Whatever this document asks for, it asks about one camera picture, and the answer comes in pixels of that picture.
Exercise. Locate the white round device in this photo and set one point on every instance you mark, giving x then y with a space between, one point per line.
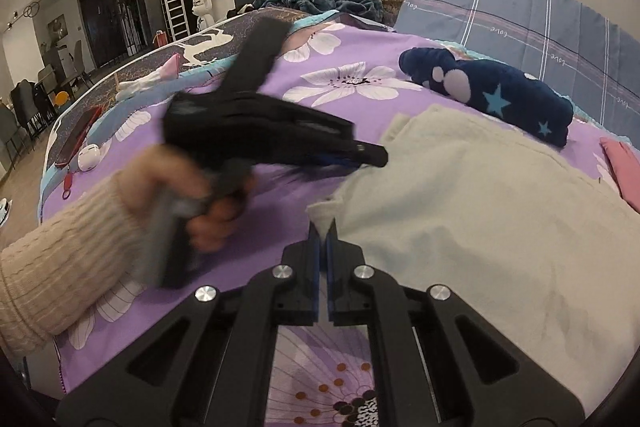
89 157

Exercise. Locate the light beige garment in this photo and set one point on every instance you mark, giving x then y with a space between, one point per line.
475 232

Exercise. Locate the grey dining chair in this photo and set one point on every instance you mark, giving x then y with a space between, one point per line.
9 137

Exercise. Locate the person's left hand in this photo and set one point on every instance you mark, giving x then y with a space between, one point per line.
155 172

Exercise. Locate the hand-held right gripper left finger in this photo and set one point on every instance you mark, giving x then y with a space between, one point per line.
314 267

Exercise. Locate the framed wall picture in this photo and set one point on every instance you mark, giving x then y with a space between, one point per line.
57 28

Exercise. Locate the pink and white small cloth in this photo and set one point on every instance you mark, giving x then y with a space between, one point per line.
150 81

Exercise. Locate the pink folded garment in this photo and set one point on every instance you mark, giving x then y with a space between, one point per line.
622 162

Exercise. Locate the yellow stool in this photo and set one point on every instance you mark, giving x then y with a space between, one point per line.
61 98

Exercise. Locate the navy star-print garment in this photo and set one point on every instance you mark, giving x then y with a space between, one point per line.
510 97

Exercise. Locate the black dining chair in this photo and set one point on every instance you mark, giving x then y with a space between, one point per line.
30 107

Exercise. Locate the blue plaid quilt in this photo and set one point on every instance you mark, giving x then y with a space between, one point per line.
525 17

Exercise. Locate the white shelf rack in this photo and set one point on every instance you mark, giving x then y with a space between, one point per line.
175 14

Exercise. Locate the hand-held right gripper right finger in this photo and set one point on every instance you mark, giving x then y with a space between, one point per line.
330 267

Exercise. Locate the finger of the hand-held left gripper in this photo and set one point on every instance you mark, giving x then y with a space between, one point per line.
370 155

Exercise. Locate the dark double door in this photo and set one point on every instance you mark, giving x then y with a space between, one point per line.
102 27

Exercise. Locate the red bag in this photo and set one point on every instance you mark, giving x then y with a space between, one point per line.
161 39

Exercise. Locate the red phone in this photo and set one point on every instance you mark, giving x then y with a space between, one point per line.
77 137

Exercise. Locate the white cat figurine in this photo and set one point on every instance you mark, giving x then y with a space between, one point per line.
202 7

